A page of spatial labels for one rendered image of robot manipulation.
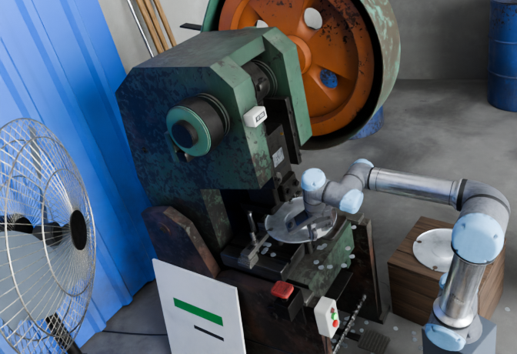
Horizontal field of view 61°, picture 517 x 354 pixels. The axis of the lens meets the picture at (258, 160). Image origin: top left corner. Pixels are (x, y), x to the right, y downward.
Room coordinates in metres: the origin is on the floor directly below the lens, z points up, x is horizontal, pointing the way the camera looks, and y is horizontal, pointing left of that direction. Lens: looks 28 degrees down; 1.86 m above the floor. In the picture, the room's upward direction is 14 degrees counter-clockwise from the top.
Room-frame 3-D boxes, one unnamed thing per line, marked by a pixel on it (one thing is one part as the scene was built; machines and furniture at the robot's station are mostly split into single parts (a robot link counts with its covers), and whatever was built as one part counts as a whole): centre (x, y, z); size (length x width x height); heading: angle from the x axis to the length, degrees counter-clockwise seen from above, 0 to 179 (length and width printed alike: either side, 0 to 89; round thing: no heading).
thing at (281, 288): (1.11, 0.03, 0.72); 0.07 x 0.06 x 0.08; 49
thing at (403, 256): (1.49, -0.73, 0.18); 0.40 x 0.38 x 0.35; 42
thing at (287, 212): (1.43, -0.10, 0.78); 0.29 x 0.29 x 0.01
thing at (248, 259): (1.38, 0.10, 0.76); 0.17 x 0.06 x 0.10; 139
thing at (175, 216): (1.40, 0.27, 0.45); 0.92 x 0.12 x 0.90; 49
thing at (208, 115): (1.33, 0.17, 1.31); 0.22 x 0.12 x 0.22; 49
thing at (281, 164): (1.48, -0.04, 1.04); 0.17 x 0.15 x 0.30; 49
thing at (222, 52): (1.60, 0.10, 0.83); 0.79 x 0.43 x 1.34; 49
